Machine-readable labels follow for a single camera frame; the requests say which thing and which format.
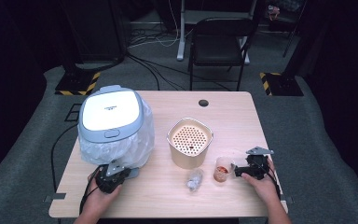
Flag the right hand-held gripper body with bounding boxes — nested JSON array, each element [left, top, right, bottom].
[[243, 147, 275, 181]]

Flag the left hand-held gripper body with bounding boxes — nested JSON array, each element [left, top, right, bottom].
[[94, 159, 132, 194]]

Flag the clear plastic cup red residue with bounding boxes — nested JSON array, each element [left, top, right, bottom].
[[213, 156, 236, 184]]

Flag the white and grey-blue pedal bin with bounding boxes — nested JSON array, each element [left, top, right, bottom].
[[77, 84, 145, 145]]

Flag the person's left hand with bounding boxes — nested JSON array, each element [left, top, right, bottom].
[[86, 174, 123, 213]]

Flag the person's right hand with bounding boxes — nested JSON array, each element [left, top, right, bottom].
[[241, 158, 282, 204]]

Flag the crumpled clear plastic wrapper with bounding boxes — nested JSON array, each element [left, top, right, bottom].
[[185, 168, 205, 192]]

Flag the beige perforated basket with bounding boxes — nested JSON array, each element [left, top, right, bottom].
[[166, 117, 214, 171]]

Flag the black stand base striped tape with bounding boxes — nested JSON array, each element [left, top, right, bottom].
[[54, 71, 102, 97], [258, 71, 305, 97]]

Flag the black folding chair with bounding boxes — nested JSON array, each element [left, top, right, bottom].
[[187, 16, 256, 92]]

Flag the dark cabinet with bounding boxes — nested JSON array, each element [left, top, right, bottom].
[[69, 0, 128, 63]]

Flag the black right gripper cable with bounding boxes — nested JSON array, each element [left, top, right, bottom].
[[265, 161, 283, 201]]

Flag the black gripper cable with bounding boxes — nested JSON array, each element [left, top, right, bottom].
[[265, 161, 283, 201], [78, 165, 104, 217]]

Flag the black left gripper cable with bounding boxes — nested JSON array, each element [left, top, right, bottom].
[[78, 165, 104, 217]]

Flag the black floor cable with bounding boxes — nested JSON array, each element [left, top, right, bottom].
[[49, 123, 79, 194]]

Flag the white cables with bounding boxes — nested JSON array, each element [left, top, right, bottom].
[[128, 0, 197, 49]]

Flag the white metal desk frame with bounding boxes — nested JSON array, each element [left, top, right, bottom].
[[175, 0, 252, 65]]

